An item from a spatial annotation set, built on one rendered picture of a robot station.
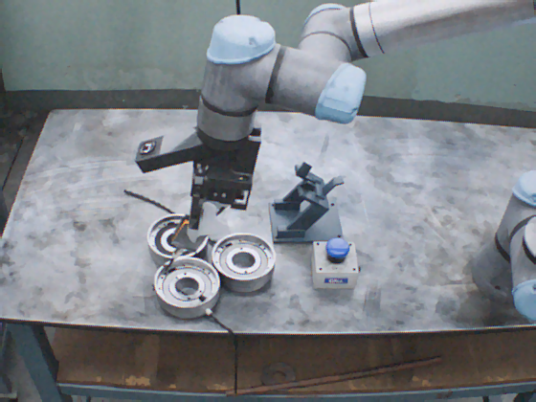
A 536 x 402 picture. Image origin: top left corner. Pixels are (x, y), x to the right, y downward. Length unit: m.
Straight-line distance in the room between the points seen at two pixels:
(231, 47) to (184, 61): 1.97
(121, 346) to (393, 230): 0.59
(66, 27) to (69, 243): 1.66
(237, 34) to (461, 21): 0.29
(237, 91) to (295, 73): 0.07
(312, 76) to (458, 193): 0.65
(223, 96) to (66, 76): 2.10
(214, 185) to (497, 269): 0.52
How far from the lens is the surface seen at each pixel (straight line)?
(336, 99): 0.75
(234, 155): 0.86
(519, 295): 0.93
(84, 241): 1.16
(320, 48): 0.79
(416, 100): 2.89
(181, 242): 0.98
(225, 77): 0.76
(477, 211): 1.30
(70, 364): 1.30
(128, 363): 1.28
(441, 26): 0.83
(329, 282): 1.06
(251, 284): 1.04
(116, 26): 2.66
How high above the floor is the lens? 1.63
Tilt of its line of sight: 43 degrees down
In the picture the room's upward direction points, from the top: 5 degrees clockwise
